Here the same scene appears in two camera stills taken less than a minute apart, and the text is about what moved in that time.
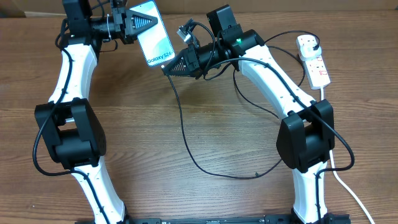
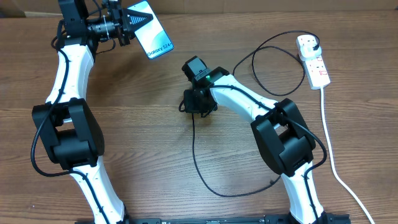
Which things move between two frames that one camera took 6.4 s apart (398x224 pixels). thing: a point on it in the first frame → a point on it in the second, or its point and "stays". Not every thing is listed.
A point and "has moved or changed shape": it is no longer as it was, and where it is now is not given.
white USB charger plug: x=305 y=44 stays
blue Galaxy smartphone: x=155 y=41 has moved or changed shape
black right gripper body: x=200 y=61 → x=196 y=104
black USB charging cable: x=194 y=157 → x=204 y=182
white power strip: x=317 y=73 stays
